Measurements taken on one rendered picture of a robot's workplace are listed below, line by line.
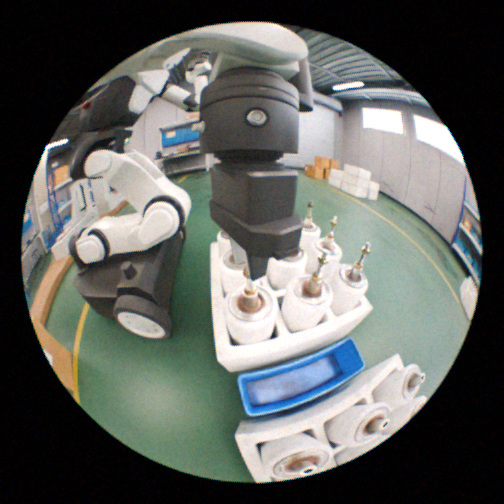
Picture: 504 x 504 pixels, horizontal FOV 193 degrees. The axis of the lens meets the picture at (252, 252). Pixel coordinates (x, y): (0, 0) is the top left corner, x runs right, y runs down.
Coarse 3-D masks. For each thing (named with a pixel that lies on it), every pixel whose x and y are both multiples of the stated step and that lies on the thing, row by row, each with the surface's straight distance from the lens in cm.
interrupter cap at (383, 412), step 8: (376, 408) 30; (384, 408) 31; (368, 416) 29; (376, 416) 31; (384, 416) 32; (360, 424) 28; (368, 424) 30; (360, 432) 29; (368, 432) 31; (376, 432) 32; (360, 440) 30; (368, 440) 32
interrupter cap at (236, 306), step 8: (240, 288) 28; (232, 296) 27; (240, 296) 27; (264, 296) 26; (232, 304) 26; (240, 304) 26; (264, 304) 26; (272, 304) 26; (232, 312) 25; (240, 312) 25; (248, 312) 25; (256, 312) 25; (264, 312) 25; (248, 320) 24; (256, 320) 24
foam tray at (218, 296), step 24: (216, 264) 44; (216, 288) 38; (216, 312) 34; (360, 312) 41; (216, 336) 31; (288, 336) 31; (312, 336) 33; (336, 336) 46; (240, 360) 31; (264, 360) 36
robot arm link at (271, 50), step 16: (192, 32) 15; (208, 32) 14; (224, 32) 14; (240, 32) 14; (256, 32) 15; (272, 32) 16; (288, 32) 17; (160, 48) 16; (176, 48) 16; (192, 48) 15; (208, 48) 15; (224, 48) 14; (240, 48) 14; (256, 48) 13; (272, 48) 13; (288, 48) 14; (304, 48) 16; (144, 64) 19; (160, 64) 19; (176, 64) 23; (272, 64) 15; (288, 64) 16
